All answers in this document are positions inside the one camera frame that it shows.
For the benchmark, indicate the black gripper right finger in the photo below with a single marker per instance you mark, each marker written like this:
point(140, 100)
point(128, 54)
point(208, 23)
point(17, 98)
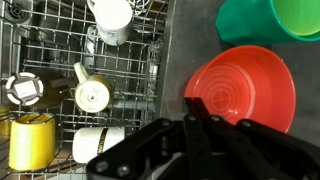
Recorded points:
point(266, 153)

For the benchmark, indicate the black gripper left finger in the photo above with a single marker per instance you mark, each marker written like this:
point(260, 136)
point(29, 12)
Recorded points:
point(150, 150)

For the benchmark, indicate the red plastic bowl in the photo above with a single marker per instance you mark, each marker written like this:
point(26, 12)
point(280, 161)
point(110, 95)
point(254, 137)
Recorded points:
point(246, 83)

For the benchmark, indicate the white mug with black band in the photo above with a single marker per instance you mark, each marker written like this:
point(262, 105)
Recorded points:
point(90, 143)

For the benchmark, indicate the mustard mug with white base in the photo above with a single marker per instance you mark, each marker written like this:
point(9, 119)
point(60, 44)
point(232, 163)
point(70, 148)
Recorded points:
point(93, 95)

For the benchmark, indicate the yellow mug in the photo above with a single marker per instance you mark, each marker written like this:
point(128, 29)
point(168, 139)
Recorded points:
point(31, 143)

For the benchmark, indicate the green plastic cup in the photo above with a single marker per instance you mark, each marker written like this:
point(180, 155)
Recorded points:
point(253, 26)

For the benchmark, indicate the plain white mug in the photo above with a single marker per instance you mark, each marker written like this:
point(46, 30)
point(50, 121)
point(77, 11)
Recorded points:
point(111, 20)

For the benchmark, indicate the dark mug with white base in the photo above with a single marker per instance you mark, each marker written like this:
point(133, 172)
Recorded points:
point(25, 89)

